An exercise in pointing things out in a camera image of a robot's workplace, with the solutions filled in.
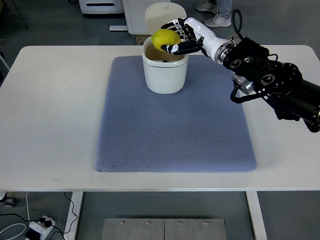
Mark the white table leg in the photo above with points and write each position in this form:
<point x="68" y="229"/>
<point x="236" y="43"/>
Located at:
<point x="73" y="216"/>
<point x="256" y="215"/>

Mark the grey metal floor plate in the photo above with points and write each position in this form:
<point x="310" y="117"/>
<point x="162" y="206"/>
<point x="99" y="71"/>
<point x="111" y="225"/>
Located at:
<point x="163" y="229"/>

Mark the white table leg right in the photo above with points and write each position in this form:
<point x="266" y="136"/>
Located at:
<point x="256" y="215"/>

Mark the blue textured mat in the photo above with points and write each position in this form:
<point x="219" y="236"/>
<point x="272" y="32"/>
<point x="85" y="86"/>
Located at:
<point x="195" y="130"/>

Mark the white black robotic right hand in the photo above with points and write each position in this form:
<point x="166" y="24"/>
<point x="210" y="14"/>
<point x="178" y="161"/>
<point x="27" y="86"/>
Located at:
<point x="196" y="37"/>

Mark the white machine with black slot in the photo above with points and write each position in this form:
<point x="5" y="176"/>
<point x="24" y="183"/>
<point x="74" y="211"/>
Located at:
<point x="101" y="7"/>

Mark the white power strip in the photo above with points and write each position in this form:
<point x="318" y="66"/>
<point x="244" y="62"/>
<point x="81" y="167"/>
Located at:
<point x="43" y="226"/>

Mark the grey sneaker left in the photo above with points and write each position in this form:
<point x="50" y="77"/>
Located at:
<point x="205" y="7"/>

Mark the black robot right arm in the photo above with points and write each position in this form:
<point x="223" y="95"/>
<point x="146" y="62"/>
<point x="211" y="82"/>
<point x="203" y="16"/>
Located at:
<point x="280" y="85"/>

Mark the caster wheel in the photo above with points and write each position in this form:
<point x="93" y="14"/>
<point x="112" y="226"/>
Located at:
<point x="7" y="201"/>

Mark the cardboard box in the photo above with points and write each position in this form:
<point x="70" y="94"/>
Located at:
<point x="140" y="39"/>

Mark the white table leg left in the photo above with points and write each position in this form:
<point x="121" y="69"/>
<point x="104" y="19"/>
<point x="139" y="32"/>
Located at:
<point x="73" y="216"/>

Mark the yellow lemon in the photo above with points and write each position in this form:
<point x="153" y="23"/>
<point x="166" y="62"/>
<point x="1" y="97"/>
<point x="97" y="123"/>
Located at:
<point x="165" y="37"/>

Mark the grey sneaker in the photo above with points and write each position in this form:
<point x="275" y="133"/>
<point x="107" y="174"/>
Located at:
<point x="218" y="20"/>
<point x="205" y="7"/>

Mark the white trash bin with lid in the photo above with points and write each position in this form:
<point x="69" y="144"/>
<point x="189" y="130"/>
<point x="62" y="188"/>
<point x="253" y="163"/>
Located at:
<point x="164" y="73"/>

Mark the grey sneaker right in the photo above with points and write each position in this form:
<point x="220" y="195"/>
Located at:
<point x="218" y="20"/>

